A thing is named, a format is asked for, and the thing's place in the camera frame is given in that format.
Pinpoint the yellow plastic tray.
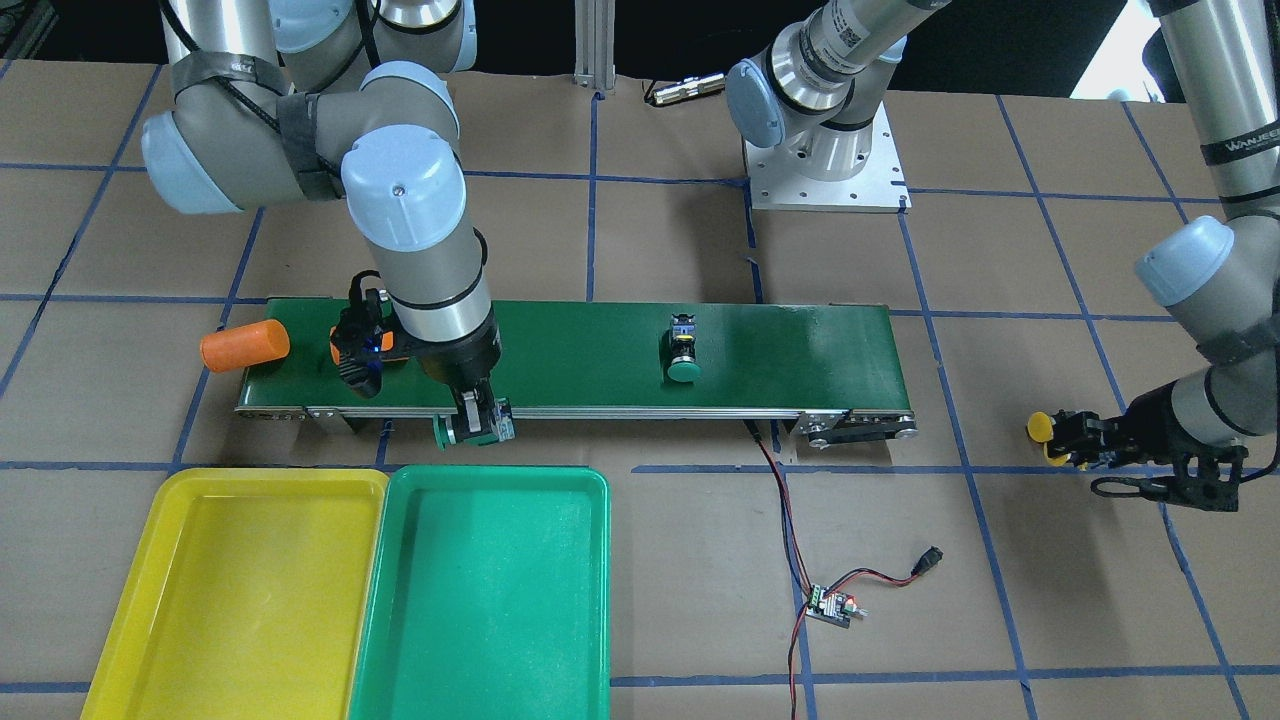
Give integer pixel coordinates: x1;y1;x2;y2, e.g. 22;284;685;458
82;468;388;719

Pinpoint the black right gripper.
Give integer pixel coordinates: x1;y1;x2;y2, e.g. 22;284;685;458
401;310;516;443

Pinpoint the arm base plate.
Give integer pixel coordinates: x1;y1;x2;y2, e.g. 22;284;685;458
742;105;913;213

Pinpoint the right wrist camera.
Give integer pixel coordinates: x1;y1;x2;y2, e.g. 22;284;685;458
330;270;390;398

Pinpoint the aluminium frame post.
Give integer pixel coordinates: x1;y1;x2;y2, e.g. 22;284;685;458
573;0;616;95

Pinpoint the red black wire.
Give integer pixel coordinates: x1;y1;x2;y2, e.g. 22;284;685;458
742;420;945;720

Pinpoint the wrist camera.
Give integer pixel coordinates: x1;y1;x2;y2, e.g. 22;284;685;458
330;270;390;398
1091;446;1248;512

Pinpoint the green conveyor belt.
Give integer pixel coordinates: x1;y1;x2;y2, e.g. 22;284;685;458
236;299;916;448

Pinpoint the plain orange cylinder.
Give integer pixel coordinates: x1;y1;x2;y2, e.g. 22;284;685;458
198;319;291;373

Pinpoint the small green controller board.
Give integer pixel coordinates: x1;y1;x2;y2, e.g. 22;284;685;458
804;584;867;629

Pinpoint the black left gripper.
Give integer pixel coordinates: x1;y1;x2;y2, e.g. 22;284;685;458
1052;383;1210;470

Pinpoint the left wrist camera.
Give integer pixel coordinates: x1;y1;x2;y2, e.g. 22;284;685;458
1091;446;1248;512

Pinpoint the green plastic tray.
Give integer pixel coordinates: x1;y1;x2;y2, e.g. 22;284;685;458
349;465;611;719

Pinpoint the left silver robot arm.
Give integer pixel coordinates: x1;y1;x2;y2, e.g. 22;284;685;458
727;1;1277;468

